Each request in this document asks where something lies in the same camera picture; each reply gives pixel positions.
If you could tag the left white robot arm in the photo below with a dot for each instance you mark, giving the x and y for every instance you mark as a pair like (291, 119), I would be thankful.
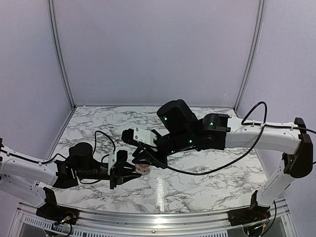
(16, 170)

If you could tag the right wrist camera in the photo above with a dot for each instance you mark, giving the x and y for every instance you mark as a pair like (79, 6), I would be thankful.
(137, 135)

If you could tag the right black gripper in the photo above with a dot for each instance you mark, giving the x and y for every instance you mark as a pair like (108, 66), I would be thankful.
(145, 156)

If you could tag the aluminium frame post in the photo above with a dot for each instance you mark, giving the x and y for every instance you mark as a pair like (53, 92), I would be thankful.
(252, 53)
(59, 54)

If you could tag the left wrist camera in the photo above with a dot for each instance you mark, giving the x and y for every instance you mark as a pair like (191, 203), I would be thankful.
(117, 161)

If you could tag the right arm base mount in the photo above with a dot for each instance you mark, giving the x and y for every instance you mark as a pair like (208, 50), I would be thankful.
(249, 214)

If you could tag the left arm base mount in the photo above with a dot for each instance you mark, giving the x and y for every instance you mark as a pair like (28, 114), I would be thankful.
(51, 210)

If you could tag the front aluminium rail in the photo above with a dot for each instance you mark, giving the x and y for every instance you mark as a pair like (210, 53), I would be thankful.
(93, 223)

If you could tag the pink earbud charging case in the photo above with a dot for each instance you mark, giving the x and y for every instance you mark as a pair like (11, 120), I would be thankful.
(142, 169)

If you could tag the right aluminium frame post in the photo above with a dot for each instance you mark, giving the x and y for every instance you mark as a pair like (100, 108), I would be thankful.
(252, 53)

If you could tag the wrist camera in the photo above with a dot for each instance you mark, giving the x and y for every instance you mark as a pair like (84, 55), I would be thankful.
(117, 161)
(137, 135)

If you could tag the left aluminium frame post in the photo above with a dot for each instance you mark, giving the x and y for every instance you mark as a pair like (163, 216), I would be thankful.
(59, 54)

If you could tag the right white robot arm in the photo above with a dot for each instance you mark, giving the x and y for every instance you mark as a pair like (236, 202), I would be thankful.
(221, 131)

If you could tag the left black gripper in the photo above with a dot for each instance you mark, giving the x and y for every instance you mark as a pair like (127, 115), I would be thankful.
(118, 173)

